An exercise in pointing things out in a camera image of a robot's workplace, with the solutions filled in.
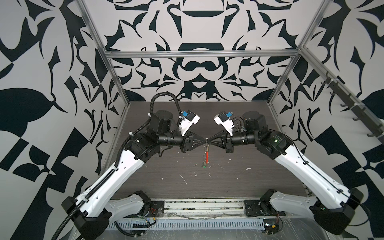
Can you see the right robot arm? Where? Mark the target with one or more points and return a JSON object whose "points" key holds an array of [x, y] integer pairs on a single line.
{"points": [[332, 206]]}

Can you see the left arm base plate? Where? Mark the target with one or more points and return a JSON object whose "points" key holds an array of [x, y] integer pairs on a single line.
{"points": [[153, 209]]}

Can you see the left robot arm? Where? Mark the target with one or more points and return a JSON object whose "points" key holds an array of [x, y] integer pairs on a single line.
{"points": [[93, 210]]}

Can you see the wall hook rack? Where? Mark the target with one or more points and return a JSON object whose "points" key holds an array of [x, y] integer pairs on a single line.
{"points": [[350, 102]]}

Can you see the slotted cable duct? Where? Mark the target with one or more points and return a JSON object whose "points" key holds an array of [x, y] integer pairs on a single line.
{"points": [[185, 224]]}

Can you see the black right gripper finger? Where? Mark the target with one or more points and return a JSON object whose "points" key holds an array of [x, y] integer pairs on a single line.
{"points": [[219, 136], [217, 143]]}

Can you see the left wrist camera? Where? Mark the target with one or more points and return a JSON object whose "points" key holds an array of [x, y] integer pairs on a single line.
{"points": [[186, 120]]}

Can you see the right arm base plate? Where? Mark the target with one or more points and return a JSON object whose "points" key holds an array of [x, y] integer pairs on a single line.
{"points": [[256, 208]]}

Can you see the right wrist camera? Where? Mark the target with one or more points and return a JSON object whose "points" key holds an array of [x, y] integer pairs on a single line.
{"points": [[224, 119]]}

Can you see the small circuit board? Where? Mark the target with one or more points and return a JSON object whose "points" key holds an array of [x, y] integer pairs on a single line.
{"points": [[272, 226]]}

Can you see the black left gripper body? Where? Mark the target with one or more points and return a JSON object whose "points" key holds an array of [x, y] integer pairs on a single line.
{"points": [[184, 143]]}

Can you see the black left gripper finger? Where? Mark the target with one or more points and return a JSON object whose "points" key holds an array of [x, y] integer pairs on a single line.
{"points": [[196, 138], [196, 144]]}

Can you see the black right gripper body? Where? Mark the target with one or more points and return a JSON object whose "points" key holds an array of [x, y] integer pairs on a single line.
{"points": [[230, 145]]}

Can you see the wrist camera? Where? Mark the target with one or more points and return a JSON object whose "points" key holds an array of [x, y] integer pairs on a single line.
{"points": [[186, 120], [224, 119]]}

